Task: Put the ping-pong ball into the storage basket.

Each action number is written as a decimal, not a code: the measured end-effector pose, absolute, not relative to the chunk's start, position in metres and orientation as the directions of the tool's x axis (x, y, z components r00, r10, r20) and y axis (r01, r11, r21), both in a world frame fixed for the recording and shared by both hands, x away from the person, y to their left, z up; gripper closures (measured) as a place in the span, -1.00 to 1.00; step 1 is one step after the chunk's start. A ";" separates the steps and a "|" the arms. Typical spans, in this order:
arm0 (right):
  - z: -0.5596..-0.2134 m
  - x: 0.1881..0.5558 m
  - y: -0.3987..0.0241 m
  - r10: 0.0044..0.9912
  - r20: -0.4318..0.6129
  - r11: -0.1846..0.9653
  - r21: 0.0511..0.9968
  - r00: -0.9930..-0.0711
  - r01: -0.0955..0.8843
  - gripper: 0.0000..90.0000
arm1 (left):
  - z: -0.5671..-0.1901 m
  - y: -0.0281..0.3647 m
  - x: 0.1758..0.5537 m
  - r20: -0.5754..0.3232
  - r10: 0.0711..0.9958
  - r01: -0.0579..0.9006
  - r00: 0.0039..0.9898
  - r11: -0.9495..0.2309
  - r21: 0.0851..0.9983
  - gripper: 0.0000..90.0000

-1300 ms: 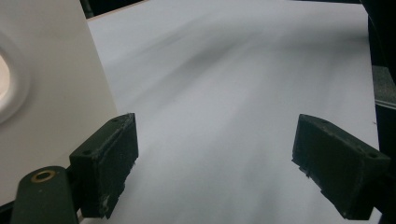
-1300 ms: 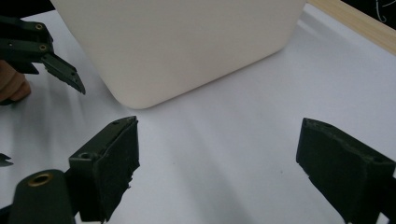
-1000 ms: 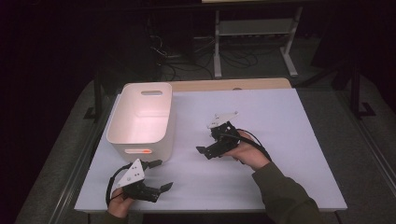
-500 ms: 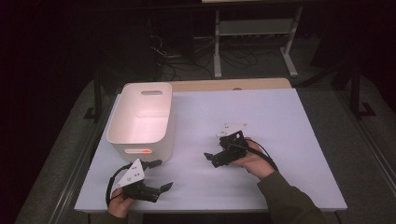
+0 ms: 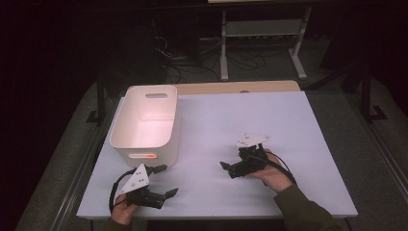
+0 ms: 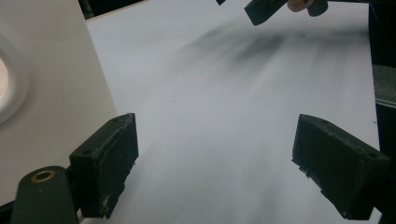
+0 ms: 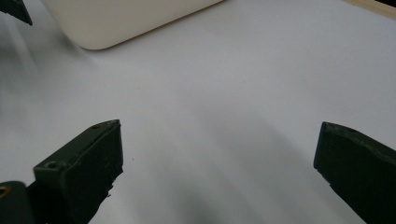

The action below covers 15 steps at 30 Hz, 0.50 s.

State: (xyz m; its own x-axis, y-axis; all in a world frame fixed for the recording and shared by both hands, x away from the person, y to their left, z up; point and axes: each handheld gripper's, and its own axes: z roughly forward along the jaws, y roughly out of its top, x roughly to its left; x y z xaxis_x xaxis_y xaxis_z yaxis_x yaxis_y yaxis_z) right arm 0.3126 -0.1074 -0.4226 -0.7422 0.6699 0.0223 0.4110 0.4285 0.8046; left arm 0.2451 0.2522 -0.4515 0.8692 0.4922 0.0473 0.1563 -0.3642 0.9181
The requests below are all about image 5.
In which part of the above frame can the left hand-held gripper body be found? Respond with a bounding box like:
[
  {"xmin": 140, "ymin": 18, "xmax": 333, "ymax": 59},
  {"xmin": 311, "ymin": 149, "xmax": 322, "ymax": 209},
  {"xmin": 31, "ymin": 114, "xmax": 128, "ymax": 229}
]
[{"xmin": 118, "ymin": 163, "xmax": 167, "ymax": 210}]

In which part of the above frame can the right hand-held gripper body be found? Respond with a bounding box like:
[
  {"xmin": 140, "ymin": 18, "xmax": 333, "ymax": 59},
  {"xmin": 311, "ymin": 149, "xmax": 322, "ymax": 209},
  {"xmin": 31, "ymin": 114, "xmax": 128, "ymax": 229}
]
[{"xmin": 228, "ymin": 132, "xmax": 271, "ymax": 180}]

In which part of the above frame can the white plastic bin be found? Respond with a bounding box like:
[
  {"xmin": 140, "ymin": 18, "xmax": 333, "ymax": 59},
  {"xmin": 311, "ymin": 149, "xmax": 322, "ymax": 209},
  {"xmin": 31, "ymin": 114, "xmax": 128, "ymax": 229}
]
[{"xmin": 109, "ymin": 84, "xmax": 182, "ymax": 168}]

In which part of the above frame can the person's right hand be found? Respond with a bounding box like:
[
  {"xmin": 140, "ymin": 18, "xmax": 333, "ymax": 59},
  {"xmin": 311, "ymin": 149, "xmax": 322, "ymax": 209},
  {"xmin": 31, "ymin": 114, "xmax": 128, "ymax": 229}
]
[{"xmin": 248, "ymin": 148, "xmax": 294, "ymax": 193}]

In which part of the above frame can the person's left hand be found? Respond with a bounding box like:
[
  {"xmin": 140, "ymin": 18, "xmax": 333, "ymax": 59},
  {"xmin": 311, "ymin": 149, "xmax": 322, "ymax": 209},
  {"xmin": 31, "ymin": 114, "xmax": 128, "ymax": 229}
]
[{"xmin": 110, "ymin": 192, "xmax": 140, "ymax": 226}]

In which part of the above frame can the white foam board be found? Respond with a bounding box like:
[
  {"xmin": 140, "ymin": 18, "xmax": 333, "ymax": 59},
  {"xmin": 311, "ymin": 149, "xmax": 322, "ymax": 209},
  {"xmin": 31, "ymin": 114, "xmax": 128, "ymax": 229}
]
[{"xmin": 76, "ymin": 90, "xmax": 359, "ymax": 220}]

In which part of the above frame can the light wooden table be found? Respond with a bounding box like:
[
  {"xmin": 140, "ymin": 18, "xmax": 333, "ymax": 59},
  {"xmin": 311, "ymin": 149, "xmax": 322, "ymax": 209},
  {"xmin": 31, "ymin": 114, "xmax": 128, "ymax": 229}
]
[{"xmin": 174, "ymin": 80, "xmax": 301, "ymax": 96}]

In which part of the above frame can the black stand leg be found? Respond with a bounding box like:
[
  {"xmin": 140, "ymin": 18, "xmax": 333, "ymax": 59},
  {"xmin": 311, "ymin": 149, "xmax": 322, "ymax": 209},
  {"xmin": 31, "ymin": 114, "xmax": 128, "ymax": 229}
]
[
  {"xmin": 85, "ymin": 71, "xmax": 108, "ymax": 127},
  {"xmin": 359, "ymin": 62, "xmax": 388, "ymax": 124}
]

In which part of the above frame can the white metal stand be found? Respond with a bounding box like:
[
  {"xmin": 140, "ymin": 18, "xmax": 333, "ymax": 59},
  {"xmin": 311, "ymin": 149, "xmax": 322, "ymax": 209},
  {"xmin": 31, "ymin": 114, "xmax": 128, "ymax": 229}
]
[{"xmin": 218, "ymin": 6, "xmax": 313, "ymax": 82}]

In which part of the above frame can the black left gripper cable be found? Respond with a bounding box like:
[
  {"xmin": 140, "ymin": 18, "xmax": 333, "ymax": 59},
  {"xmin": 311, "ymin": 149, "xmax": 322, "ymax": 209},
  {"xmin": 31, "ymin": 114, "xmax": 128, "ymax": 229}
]
[{"xmin": 108, "ymin": 167, "xmax": 137, "ymax": 214}]

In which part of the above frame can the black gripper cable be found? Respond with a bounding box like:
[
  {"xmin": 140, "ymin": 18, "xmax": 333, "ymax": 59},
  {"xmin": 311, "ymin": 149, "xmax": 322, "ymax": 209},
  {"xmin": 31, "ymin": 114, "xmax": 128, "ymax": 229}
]
[
  {"xmin": 108, "ymin": 167, "xmax": 137, "ymax": 214},
  {"xmin": 246, "ymin": 150, "xmax": 297, "ymax": 187}
]

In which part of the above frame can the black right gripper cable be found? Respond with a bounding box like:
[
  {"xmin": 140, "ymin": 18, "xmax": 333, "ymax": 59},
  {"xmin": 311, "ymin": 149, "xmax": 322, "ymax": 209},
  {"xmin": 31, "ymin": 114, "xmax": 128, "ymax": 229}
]
[{"xmin": 246, "ymin": 150, "xmax": 297, "ymax": 187}]

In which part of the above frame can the bundle of floor cables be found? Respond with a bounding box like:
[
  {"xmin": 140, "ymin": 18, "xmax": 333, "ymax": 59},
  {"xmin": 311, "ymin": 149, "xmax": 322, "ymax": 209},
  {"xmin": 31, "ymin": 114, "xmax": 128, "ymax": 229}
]
[{"xmin": 153, "ymin": 33, "xmax": 277, "ymax": 85}]

